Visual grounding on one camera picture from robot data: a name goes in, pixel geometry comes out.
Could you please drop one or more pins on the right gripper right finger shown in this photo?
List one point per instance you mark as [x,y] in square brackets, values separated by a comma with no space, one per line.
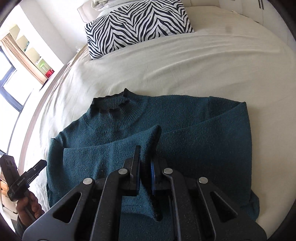
[199,210]

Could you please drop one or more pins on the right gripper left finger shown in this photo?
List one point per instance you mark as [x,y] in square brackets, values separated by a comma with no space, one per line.
[91,210]

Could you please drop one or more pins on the dark teal knit sweater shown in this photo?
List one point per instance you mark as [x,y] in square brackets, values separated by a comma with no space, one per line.
[197,136]

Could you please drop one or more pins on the person's left hand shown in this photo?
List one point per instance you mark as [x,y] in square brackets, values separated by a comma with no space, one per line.
[29,206]

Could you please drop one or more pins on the red box on shelf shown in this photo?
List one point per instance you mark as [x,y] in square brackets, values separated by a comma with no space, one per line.
[49,73]

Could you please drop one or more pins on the beige curtain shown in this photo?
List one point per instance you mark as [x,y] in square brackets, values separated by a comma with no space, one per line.
[10,44]

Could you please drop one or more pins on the beige bed sheet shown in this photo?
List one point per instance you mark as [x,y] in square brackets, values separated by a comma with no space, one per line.
[228,55]

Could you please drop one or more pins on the beige padded headboard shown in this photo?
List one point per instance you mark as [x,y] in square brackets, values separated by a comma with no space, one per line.
[87,13]

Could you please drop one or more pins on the crumpled white duvet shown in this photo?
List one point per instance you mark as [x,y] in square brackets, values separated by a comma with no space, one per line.
[101,5]

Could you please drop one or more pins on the zebra print pillow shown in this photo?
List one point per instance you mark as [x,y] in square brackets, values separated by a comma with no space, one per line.
[134,23]

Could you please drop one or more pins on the window with dark frame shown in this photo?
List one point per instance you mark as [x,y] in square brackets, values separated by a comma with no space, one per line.
[7,71]

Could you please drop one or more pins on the white wall shelf unit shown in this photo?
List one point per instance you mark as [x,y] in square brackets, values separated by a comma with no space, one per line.
[29,50]

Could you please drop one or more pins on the white wardrobe with black handles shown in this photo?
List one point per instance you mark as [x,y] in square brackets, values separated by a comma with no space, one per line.
[262,12]

